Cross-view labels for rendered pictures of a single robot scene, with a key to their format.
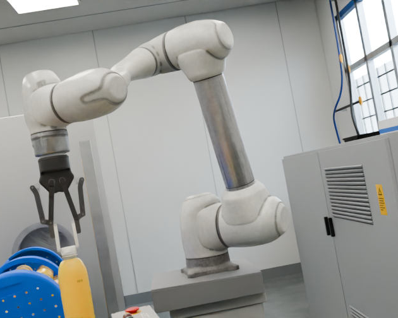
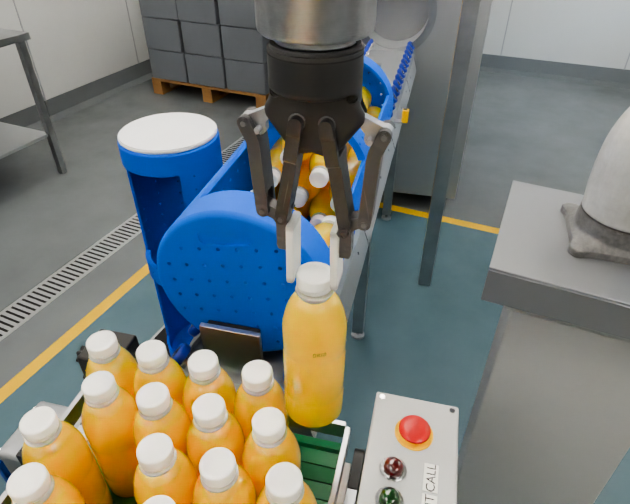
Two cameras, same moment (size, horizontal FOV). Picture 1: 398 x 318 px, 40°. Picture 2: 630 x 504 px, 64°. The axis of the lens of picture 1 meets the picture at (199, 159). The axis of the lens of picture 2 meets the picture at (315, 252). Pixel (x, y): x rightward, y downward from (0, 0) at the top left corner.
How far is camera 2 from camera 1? 105 cm
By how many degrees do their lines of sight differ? 46
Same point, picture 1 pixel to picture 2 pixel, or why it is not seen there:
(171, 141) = not seen: outside the picture
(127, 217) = not seen: outside the picture
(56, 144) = (319, 18)
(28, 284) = (261, 240)
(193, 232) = (625, 180)
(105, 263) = (459, 72)
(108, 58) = not seen: outside the picture
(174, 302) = (521, 300)
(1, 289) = (216, 232)
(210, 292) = (597, 315)
